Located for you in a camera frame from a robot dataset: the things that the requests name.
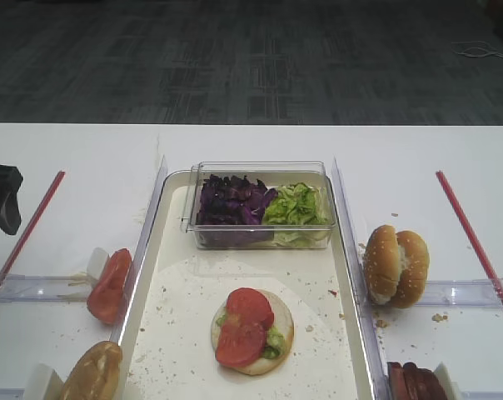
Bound purple cabbage shreds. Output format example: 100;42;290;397
196;174;277;248

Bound red straw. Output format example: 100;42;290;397
0;171;65;287
436;171;503;305

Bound right red straw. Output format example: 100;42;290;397
436;171;503;305

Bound white meat holder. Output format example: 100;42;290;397
433;362;463;400

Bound white metal tray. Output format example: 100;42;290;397
113;172;375;399

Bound clear left upper rail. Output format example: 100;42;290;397
0;273;92;303

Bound toasted bun slice left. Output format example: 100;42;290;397
59;341;122;400

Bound clear plastic container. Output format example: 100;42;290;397
182;161;336;249

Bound sesame bun right half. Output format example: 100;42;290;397
390;231;430;308

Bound green lettuce shreds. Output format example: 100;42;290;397
262;182;330;248

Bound tomato slices stack left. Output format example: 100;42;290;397
87;248;132;324

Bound white bun holder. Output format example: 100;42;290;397
22;363;64;400

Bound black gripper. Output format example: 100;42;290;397
0;164;23;236

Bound sesame bun half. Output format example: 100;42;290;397
363;225;401;305
390;231;430;308

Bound clear right long divider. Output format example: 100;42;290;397
331;157;391;399

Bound clear long divider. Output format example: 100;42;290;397
110;156;168;346
331;157;391;399

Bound sesame bun left half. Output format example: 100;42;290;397
363;225;401;305

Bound white cable on floor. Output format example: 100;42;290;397
451;40;503;66

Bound clear right upper rail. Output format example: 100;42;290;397
416;278;503;308

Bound clear rail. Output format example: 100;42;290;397
416;278;503;308
0;273;92;303

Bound sliced meat patties stack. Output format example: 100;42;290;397
387;362;448;400

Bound clear left long divider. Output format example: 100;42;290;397
110;156;168;346

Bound lettuce on bun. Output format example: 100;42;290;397
212;309;293;365

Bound tomato slice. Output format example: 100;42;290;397
215;321;266;368
226;287;274;330

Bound left red straw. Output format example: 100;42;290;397
0;171;65;287

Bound bottom bun slice on tray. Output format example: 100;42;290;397
212;289;294;376

